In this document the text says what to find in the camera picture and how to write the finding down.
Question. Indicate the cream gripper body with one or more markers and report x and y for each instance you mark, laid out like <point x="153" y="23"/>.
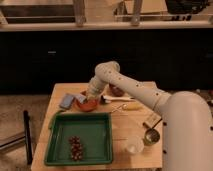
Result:
<point x="92" y="94"/>

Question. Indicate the grey towel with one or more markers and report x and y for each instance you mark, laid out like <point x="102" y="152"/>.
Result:
<point x="80" y="98"/>

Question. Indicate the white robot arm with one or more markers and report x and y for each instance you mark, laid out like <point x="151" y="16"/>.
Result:
<point x="187" y="121"/>

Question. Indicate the orange red bowl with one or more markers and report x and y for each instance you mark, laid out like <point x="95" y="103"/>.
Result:
<point x="88" y="106"/>

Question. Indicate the dark brown bowl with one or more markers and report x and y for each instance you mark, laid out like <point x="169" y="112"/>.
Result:
<point x="116" y="91"/>

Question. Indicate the blue sponge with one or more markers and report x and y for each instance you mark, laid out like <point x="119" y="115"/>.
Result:
<point x="67" y="101"/>

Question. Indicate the green plastic tray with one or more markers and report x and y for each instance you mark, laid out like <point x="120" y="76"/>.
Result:
<point x="80" y="139"/>

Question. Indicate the wooden table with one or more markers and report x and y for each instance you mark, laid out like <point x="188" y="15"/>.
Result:
<point x="124" y="124"/>

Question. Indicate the red grape bunch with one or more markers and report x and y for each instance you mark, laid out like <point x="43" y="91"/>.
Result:
<point x="76" y="148"/>

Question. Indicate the small wooden block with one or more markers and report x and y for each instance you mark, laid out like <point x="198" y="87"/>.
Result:
<point x="151" y="120"/>

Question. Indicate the white cup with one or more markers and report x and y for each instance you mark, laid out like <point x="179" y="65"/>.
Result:
<point x="134" y="145"/>

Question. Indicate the black table leg bar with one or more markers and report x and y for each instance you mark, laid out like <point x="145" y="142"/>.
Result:
<point x="27" y="134"/>

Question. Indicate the white handled brush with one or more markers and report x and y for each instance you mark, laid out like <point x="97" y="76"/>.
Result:
<point x="109" y="99"/>

